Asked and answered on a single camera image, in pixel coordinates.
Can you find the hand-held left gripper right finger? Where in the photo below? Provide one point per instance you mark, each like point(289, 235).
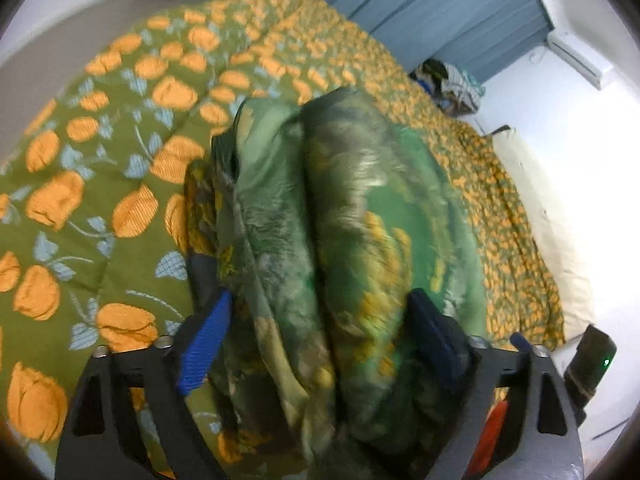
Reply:
point(431, 332)

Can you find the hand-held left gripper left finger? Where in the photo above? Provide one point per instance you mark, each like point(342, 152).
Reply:
point(205, 345)

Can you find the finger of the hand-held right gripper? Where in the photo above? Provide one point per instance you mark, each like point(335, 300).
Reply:
point(520, 342)

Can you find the green landscape print garment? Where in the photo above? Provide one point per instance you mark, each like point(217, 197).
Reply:
point(350, 220)

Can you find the pile of clothes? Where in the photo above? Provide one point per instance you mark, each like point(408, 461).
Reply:
point(452, 87)

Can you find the cream pillow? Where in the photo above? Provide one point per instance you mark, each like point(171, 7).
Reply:
point(545, 220)

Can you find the green orange floral bedspread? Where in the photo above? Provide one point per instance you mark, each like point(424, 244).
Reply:
point(115, 150)

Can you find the white air conditioner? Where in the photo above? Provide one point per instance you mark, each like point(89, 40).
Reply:
point(580, 57)

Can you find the blue curtain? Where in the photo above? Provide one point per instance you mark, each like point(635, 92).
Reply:
point(425, 5)

